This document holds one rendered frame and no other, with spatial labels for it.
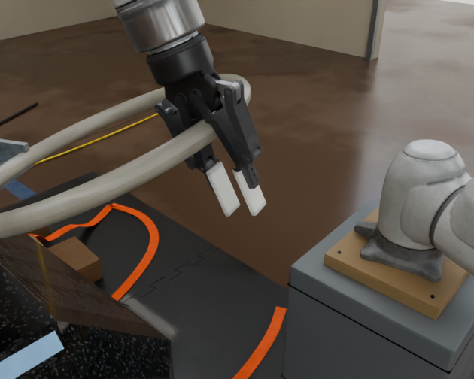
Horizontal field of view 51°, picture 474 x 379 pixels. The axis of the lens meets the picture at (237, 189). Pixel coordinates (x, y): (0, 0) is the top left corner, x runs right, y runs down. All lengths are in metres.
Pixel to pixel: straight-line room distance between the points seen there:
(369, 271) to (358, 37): 4.65
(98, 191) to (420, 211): 0.70
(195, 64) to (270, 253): 2.00
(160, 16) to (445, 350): 0.84
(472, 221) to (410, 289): 0.24
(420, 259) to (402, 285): 0.08
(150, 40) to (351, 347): 0.89
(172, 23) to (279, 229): 2.20
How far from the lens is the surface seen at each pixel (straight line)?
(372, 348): 1.22
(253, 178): 0.63
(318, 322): 1.27
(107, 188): 0.58
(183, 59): 0.58
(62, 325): 1.05
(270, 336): 2.11
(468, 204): 1.00
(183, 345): 2.09
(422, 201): 1.08
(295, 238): 2.64
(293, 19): 6.10
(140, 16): 0.58
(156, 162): 0.58
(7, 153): 1.03
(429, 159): 1.09
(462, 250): 1.04
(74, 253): 2.45
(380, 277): 1.17
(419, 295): 1.15
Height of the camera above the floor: 1.58
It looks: 31 degrees down
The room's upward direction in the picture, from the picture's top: straight up
